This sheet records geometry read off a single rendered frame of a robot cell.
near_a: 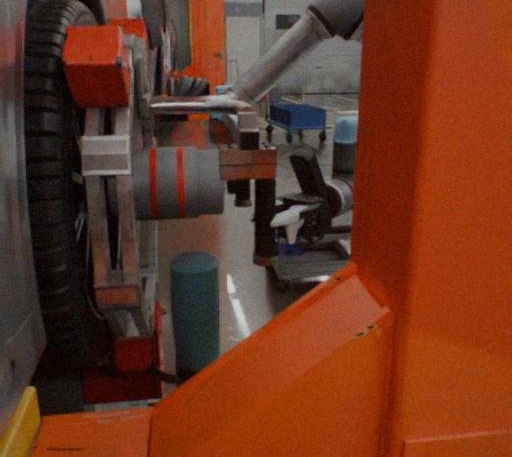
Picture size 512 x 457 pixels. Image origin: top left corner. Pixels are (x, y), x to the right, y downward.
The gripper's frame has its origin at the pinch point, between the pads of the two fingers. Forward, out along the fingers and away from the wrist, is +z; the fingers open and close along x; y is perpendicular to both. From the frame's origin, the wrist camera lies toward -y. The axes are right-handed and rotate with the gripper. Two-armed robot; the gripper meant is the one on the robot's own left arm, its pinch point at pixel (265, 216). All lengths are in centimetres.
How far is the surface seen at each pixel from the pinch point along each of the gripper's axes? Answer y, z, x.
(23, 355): 3.9, 43.3, -0.9
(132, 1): -59, -165, 231
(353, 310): -1.2, 22.4, -27.6
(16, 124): -19.1, 38.2, 4.3
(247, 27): -84, -913, 730
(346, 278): -2.0, 17.5, -24.2
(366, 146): -17.0, 16.9, -25.3
